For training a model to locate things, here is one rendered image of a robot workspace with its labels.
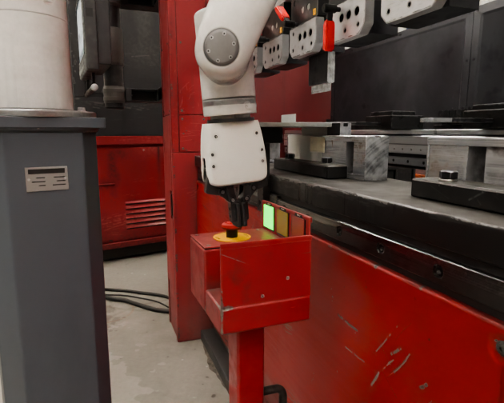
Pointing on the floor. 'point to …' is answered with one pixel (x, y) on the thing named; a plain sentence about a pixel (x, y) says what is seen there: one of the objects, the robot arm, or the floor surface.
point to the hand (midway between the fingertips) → (238, 213)
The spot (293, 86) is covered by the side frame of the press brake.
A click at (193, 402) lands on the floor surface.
